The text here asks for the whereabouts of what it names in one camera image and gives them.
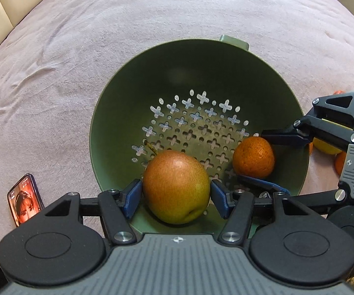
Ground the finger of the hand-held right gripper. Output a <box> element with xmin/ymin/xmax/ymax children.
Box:
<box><xmin>238</xmin><ymin>175</ymin><xmax>354</xmax><ymax>219</ymax></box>
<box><xmin>261</xmin><ymin>89</ymin><xmax>354</xmax><ymax>152</ymax></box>

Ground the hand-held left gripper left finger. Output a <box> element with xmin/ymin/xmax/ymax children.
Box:
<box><xmin>43</xmin><ymin>179</ymin><xmax>143</xmax><ymax>245</ymax></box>

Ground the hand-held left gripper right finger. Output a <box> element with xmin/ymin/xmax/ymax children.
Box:
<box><xmin>210</xmin><ymin>179</ymin><xmax>319</xmax><ymax>246</ymax></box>

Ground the yellow-green round fruit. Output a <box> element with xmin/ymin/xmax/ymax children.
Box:
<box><xmin>313</xmin><ymin>118</ymin><xmax>345</xmax><ymax>155</ymax></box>

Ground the brown-green pear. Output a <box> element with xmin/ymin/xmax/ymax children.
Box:
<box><xmin>142</xmin><ymin>140</ymin><xmax>211</xmax><ymax>225</ymax></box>

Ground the green plastic colander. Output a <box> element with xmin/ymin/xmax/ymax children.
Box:
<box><xmin>89</xmin><ymin>35</ymin><xmax>311</xmax><ymax>243</ymax></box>

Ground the smartphone with lit screen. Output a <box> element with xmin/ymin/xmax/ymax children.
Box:
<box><xmin>7</xmin><ymin>174</ymin><xmax>45</xmax><ymax>227</ymax></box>

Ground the pink blanket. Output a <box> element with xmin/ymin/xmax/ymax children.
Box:
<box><xmin>0</xmin><ymin>0</ymin><xmax>354</xmax><ymax>254</ymax></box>

